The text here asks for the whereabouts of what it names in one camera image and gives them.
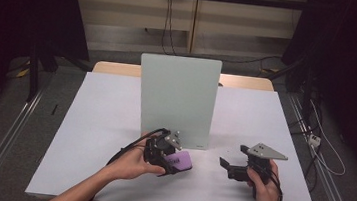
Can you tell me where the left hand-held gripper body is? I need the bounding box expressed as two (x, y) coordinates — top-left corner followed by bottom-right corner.
(141, 126), (185, 177)

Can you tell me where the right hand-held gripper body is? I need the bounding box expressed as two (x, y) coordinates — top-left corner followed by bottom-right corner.
(224, 138), (290, 190)

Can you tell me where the pink whiteboard eraser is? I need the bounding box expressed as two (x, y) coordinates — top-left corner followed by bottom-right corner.
(162, 147), (195, 176)

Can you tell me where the person's right hand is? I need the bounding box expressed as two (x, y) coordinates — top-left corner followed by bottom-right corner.
(242, 156), (287, 201)

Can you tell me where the person's left hand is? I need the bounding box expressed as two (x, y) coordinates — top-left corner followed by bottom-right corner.
(103, 128), (171, 187)

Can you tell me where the standing glass whiteboard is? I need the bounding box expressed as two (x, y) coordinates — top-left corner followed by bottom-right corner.
(132, 51), (224, 153)

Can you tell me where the white power strip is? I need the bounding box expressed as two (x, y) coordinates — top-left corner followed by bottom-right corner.
(306, 132), (324, 149)

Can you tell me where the white table cover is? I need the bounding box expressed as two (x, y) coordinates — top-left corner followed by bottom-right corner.
(24, 66), (333, 201)

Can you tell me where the black metal stand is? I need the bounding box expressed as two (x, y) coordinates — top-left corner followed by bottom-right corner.
(24, 40), (62, 106)
(260, 52), (320, 130)

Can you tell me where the wooden table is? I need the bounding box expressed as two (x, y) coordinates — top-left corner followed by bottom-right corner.
(91, 59), (276, 93)

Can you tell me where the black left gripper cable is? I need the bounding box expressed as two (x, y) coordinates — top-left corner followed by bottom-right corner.
(105, 121), (172, 174)

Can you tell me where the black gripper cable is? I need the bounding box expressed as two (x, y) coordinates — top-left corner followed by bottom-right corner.
(249, 163), (288, 201)
(105, 121), (172, 174)

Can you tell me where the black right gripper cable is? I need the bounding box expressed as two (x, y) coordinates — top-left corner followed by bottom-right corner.
(249, 163), (288, 201)

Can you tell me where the white cable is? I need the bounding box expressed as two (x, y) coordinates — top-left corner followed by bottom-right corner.
(302, 98), (354, 177)

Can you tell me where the metal floor rail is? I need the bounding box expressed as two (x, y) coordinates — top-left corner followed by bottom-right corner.
(276, 91), (357, 201)
(0, 83), (47, 201)

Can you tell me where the black hanging power cable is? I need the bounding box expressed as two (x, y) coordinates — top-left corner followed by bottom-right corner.
(158, 0), (183, 57)

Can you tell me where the yellow vertical post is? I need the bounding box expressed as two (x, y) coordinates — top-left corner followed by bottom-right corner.
(185, 0), (201, 55)

